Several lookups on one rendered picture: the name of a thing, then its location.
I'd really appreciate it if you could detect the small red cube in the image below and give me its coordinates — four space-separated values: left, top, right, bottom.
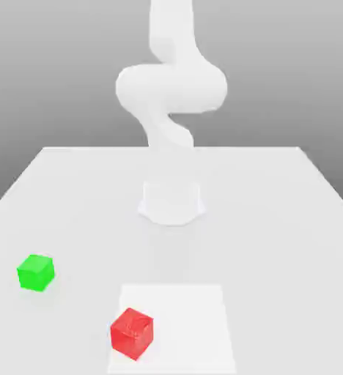
109 307 155 362

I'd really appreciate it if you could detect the small green cube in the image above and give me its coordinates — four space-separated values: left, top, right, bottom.
16 253 56 293

